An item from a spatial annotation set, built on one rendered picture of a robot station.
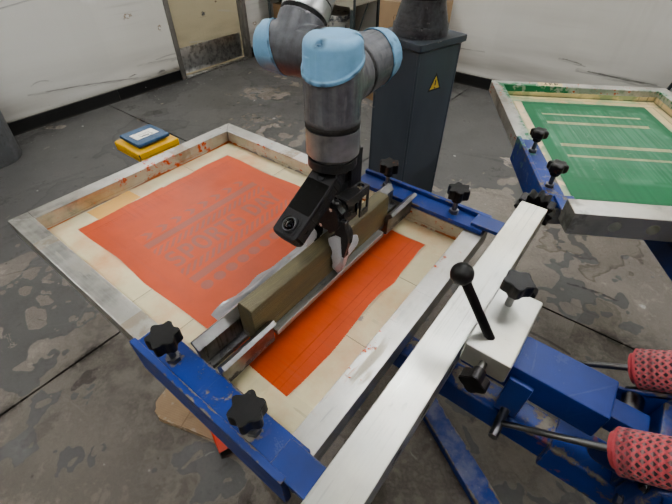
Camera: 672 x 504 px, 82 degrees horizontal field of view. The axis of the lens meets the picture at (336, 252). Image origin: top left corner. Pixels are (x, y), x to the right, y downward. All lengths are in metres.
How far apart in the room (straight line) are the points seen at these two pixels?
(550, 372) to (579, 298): 1.73
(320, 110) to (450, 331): 0.34
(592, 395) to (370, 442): 0.27
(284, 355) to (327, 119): 0.35
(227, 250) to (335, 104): 0.42
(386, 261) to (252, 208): 0.34
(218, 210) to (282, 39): 0.42
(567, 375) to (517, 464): 1.13
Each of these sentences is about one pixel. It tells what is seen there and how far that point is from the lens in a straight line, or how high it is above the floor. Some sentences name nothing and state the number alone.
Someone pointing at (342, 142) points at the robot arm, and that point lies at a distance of 0.52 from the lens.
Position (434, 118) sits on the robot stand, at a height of 0.98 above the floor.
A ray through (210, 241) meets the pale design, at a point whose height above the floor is 0.95.
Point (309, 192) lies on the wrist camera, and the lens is 0.56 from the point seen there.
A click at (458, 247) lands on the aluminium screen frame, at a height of 0.99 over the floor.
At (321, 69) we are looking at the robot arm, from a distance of 0.49.
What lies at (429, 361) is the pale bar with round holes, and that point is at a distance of 0.53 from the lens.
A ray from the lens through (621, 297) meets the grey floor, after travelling 2.42.
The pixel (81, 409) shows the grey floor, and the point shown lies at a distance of 1.91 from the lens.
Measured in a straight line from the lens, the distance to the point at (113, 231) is 0.95.
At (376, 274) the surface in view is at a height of 0.95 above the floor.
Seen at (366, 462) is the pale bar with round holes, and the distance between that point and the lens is 0.46.
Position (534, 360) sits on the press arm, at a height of 1.04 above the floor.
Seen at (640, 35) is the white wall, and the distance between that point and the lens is 4.26.
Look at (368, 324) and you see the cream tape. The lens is 0.66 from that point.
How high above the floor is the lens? 1.48
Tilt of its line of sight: 43 degrees down
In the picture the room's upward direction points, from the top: straight up
